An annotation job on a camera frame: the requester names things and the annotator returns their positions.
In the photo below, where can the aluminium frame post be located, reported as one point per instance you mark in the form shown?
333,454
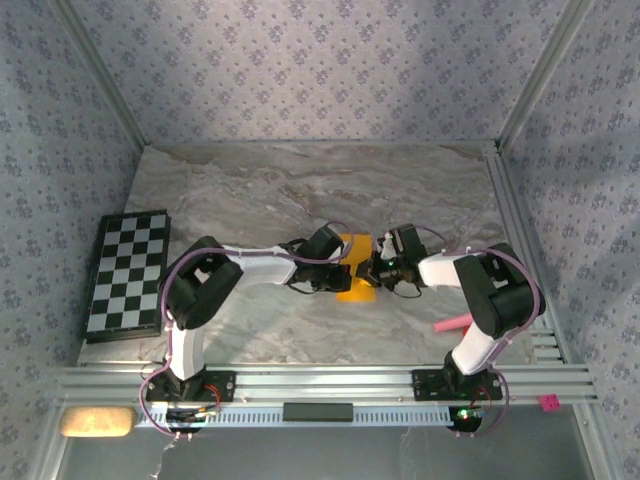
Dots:
104,75
544,75

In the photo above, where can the magenta cube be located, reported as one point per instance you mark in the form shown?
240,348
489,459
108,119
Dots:
550,403

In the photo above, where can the tan sponge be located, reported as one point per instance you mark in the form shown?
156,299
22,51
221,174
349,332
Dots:
97,421

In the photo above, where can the black rectangular bar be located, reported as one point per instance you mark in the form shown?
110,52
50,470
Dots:
317,412

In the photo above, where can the orange paper sheet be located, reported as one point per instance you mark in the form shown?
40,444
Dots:
357,296

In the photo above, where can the black controller board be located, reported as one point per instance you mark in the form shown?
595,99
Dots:
182,415
465,417

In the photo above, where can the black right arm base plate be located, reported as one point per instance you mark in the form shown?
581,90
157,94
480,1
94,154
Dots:
427,385

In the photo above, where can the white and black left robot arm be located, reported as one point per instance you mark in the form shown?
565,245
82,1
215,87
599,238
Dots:
262,267

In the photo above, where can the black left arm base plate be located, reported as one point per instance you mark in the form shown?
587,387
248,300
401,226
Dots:
222,387

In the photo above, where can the pink tube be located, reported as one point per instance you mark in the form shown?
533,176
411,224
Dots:
450,325

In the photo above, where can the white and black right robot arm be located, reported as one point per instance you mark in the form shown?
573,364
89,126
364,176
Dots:
475,350

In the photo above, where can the aluminium frame leg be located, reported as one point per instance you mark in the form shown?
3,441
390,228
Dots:
597,445
48,445

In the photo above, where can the wide aluminium extrusion rail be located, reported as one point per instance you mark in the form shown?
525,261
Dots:
320,382

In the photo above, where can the black and white chessboard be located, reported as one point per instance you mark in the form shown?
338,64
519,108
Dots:
125,280

